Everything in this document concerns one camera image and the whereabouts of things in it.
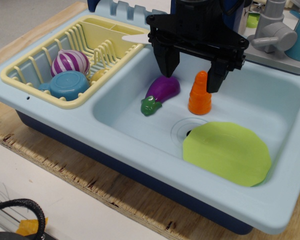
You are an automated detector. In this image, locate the white plastic knife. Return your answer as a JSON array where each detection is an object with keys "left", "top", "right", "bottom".
[{"left": 121, "top": 34, "right": 150, "bottom": 45}]

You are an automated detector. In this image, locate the green toy item background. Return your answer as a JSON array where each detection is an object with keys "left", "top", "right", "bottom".
[{"left": 246, "top": 13, "right": 260, "bottom": 29}]

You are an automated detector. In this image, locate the wooden plywood board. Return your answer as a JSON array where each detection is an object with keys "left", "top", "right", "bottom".
[{"left": 0, "top": 0, "right": 300, "bottom": 240}]

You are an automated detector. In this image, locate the grey toy faucet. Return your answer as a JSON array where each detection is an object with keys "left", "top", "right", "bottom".
[{"left": 244, "top": 0, "right": 300, "bottom": 75}]

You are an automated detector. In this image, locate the orange toy carrot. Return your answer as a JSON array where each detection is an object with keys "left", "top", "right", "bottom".
[{"left": 188, "top": 71, "right": 212, "bottom": 115}]

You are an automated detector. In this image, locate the yellow tape piece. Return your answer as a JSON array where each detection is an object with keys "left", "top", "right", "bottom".
[{"left": 15, "top": 219, "right": 39, "bottom": 237}]

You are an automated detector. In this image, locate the yellow toy food piece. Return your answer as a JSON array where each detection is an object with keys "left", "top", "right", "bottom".
[{"left": 89, "top": 69, "right": 108, "bottom": 85}]

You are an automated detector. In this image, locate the blue toy cup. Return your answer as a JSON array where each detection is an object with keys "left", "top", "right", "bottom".
[{"left": 38, "top": 70, "right": 90, "bottom": 101}]

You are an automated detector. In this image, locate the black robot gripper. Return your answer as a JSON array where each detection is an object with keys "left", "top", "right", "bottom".
[{"left": 146, "top": 0, "right": 249, "bottom": 93}]

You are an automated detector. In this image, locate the purple toy eggplant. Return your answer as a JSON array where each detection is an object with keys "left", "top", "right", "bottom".
[{"left": 140, "top": 76, "right": 181, "bottom": 117}]

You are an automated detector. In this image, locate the yellow dish drying rack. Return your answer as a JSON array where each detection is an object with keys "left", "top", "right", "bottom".
[{"left": 0, "top": 15, "right": 148, "bottom": 109}]

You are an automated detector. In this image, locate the light blue toy sink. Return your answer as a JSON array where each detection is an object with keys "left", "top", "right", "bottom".
[{"left": 0, "top": 0, "right": 300, "bottom": 235}]

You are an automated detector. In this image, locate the light green plastic plate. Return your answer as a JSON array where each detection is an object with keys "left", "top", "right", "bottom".
[{"left": 182, "top": 121, "right": 272, "bottom": 187}]

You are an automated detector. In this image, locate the purple white striped toy onion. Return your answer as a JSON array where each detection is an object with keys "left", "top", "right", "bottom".
[{"left": 50, "top": 49, "right": 90, "bottom": 77}]

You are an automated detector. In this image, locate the black braided cable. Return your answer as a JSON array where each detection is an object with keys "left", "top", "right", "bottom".
[{"left": 0, "top": 198, "right": 46, "bottom": 240}]

